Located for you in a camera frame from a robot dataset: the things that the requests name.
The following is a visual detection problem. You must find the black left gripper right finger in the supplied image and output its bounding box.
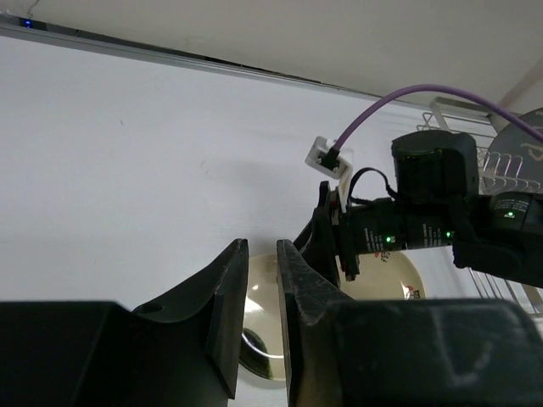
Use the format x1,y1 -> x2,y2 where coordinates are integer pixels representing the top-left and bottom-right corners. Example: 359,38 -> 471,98
277,240 -> 542,406

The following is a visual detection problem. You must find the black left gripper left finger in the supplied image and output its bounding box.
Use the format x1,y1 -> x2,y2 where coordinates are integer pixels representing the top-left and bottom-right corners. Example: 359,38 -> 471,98
1,239 -> 249,406

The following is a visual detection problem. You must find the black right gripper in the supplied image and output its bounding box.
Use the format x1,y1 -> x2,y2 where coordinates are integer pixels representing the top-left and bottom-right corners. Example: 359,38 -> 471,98
294,181 -> 407,287

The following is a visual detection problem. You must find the grey plate with horse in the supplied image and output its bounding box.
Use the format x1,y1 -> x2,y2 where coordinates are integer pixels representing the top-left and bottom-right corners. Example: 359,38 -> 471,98
479,124 -> 542,195

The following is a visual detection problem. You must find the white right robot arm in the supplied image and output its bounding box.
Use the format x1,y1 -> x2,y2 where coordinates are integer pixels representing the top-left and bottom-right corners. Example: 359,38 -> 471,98
294,131 -> 542,287

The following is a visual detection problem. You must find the cream plate with black blot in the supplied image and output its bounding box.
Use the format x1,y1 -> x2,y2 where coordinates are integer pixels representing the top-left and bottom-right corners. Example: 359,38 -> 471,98
239,254 -> 285,382

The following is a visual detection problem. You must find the cream plate with small motifs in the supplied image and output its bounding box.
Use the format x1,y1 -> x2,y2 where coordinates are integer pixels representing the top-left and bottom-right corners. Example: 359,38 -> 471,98
339,252 -> 426,300

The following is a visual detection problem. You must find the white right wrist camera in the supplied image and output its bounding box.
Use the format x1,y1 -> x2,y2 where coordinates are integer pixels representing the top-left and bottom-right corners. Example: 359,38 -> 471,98
305,137 -> 354,212

